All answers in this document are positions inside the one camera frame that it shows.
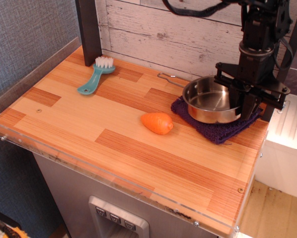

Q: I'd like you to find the silver metal pot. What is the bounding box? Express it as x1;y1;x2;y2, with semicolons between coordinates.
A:
157;72;241;124

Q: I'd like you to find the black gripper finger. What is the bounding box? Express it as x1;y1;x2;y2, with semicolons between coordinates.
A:
229;85;256;120
253;97;262;112

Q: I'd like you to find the white toy sink unit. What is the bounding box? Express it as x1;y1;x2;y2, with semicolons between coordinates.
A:
255;94;297;197

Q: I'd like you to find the clear acrylic edge guard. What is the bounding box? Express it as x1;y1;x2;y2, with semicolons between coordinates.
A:
0;116;247;238

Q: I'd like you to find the silver dispenser button panel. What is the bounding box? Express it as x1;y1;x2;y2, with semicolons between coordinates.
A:
88;196;150;238

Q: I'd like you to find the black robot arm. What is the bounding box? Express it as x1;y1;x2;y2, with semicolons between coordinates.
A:
215;0;293;120

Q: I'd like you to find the dark purple folded cloth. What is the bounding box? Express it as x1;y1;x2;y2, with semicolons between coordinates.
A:
170;96;263;145

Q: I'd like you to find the teal dish brush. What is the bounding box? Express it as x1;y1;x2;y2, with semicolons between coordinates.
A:
77;56;115;95

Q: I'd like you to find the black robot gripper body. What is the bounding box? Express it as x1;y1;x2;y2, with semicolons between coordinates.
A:
215;47;290;109

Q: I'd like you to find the dark vertical post right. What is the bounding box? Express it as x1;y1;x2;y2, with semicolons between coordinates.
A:
262;0;297;122

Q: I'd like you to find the dark vertical post left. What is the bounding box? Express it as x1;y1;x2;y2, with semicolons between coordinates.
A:
75;0;102;66

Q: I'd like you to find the yellow object bottom left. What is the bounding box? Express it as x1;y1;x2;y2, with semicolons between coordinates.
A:
3;227;29;238

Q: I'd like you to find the orange plastic carrot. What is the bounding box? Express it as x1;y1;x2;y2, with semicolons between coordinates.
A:
141;113;174;135

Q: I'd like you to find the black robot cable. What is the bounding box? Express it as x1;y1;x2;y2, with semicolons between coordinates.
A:
161;0;238;18

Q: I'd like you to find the grey toy fridge cabinet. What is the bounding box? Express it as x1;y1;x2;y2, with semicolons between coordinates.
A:
34;155;216;238

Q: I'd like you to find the dark vertical post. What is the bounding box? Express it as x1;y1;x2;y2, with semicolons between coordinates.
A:
262;0;297;122
75;0;102;66

